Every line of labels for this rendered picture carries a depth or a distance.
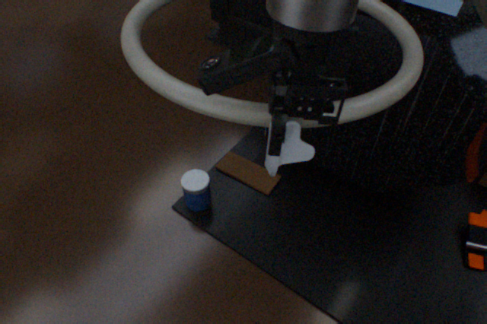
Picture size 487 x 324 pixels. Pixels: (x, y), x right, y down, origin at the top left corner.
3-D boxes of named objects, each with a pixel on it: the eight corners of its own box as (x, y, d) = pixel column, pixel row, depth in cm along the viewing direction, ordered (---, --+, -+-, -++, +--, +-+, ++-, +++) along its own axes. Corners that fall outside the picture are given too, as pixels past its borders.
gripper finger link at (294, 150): (310, 190, 52) (322, 127, 47) (263, 187, 51) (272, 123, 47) (307, 176, 54) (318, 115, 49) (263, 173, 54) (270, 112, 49)
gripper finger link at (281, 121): (281, 163, 48) (291, 94, 43) (268, 161, 48) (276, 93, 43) (278, 142, 52) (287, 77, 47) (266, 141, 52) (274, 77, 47)
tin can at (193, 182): (179, 200, 153) (175, 179, 143) (200, 185, 157) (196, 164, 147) (196, 216, 148) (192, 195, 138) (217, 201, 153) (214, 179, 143)
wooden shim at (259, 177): (215, 168, 163) (215, 166, 162) (229, 153, 169) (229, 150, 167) (268, 195, 154) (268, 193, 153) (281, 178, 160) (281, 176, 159)
